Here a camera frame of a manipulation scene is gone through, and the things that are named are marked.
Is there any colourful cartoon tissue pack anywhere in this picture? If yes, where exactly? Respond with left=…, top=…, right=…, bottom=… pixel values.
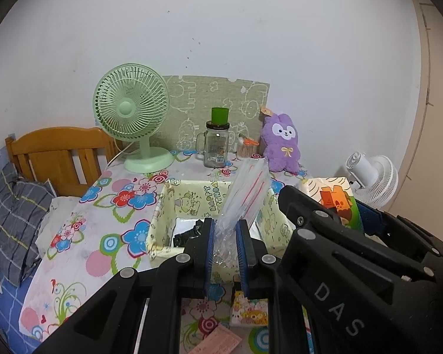
left=299, top=177, right=363, bottom=232

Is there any pink paper envelope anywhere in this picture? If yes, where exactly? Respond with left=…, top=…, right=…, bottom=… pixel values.
left=190, top=325, right=242, bottom=354

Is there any clear zip bags pack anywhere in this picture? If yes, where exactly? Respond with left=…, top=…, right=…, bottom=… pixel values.
left=214, top=158, right=271, bottom=268

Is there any yellow cartoon fabric storage box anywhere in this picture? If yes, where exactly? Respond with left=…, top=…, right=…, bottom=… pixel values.
left=146, top=179, right=294, bottom=268

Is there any small cartoon tissue packet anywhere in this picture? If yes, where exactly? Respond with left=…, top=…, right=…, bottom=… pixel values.
left=229, top=290, right=269, bottom=328

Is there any white floor fan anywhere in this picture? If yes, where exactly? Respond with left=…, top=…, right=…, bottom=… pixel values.
left=345, top=152, right=398, bottom=209

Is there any beige door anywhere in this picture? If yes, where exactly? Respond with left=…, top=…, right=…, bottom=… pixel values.
left=388, top=0, right=443, bottom=240

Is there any purple plush bunny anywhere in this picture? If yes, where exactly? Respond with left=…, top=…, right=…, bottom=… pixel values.
left=261, top=113, right=301, bottom=174

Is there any black plastic bag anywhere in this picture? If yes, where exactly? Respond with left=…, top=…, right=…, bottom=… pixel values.
left=172, top=218, right=203, bottom=248

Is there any floral tablecloth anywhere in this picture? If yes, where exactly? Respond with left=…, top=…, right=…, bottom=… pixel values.
left=19, top=151, right=309, bottom=353

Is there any blue grid bedsheet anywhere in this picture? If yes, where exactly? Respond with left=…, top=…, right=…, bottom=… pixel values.
left=0, top=270, right=39, bottom=354

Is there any cotton swab container orange lid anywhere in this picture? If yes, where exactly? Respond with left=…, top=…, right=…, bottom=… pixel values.
left=236, top=133, right=259, bottom=159

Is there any white blanket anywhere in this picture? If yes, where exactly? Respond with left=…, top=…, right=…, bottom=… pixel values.
left=35, top=196, right=80, bottom=258

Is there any glass mason jar mug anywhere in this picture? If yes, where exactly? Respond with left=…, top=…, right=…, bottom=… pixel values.
left=195, top=107, right=230, bottom=169

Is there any grey plaid pillow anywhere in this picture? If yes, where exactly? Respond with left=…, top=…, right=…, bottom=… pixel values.
left=0, top=162, right=56, bottom=287

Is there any wooden bed headboard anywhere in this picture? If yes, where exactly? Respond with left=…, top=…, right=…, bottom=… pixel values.
left=5, top=126, right=121, bottom=196

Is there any green cartoon cardboard panel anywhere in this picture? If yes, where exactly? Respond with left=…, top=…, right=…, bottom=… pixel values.
left=150, top=75, right=270, bottom=153

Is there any green desk fan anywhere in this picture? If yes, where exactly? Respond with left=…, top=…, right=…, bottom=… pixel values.
left=92, top=63, right=173, bottom=173

